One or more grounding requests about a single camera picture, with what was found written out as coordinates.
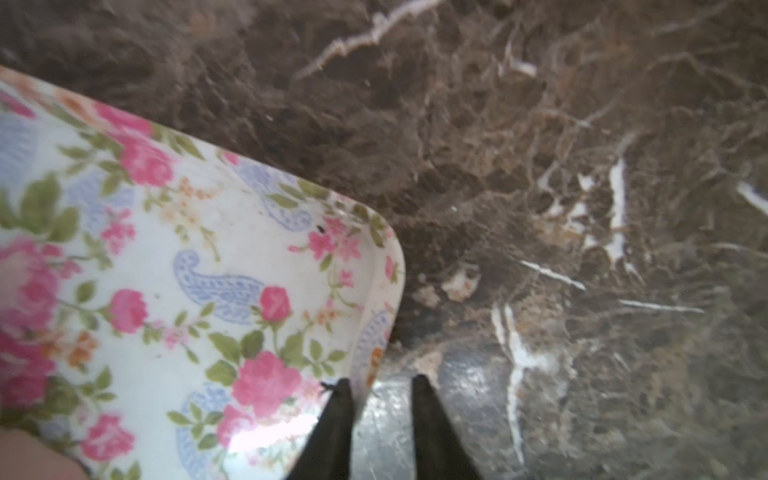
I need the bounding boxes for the pink ceramic mug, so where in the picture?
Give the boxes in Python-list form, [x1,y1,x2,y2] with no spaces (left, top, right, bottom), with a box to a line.
[1,430,88,480]

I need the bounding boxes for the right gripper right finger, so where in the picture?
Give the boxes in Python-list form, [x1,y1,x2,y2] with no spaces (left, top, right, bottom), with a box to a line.
[411,374,481,480]

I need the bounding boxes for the floral rectangular tray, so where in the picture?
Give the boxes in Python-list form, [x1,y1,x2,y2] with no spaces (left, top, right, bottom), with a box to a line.
[1,68,404,479]

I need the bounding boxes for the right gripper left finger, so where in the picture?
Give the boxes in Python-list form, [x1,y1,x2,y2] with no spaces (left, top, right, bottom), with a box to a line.
[286,378,356,480]

